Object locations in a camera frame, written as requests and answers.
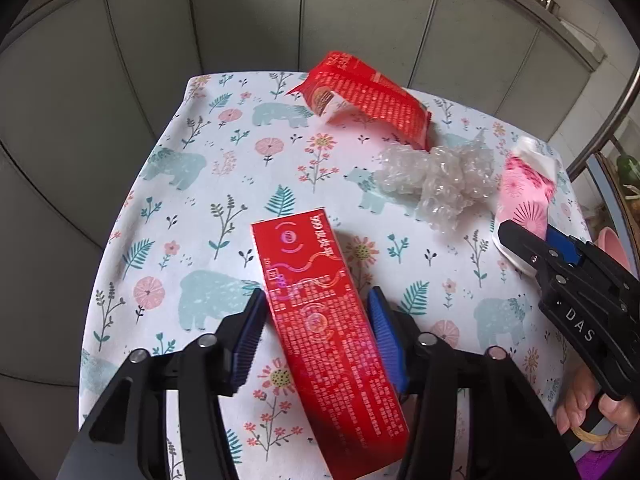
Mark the grey panelled cabinet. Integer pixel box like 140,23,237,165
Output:
0,0,607,401

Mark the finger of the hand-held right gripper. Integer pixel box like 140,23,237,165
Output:
497,220,568,291
545,224,586,267

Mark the metal railing tube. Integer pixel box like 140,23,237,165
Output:
567,55,640,181

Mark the pink plastic basin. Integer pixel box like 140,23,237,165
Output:
597,227,632,267

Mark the red cardboard box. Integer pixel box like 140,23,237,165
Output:
250,206,411,478

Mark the pink paper cup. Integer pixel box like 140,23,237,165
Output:
492,136,558,276

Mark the purple garment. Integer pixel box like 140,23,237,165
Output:
575,452,628,480

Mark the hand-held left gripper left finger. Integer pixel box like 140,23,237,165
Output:
55,287,271,480

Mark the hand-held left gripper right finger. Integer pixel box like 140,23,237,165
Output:
366,286,583,480

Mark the red plastic wrapper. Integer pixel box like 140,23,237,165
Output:
286,51,432,151

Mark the person's right hand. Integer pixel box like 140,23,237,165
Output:
555,360,640,453

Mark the crumpled clear bubble wrap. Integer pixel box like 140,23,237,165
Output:
374,129,497,233

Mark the green round object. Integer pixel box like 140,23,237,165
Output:
616,155,639,187

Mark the floral bear print tablecloth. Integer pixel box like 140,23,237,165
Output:
77,71,593,480

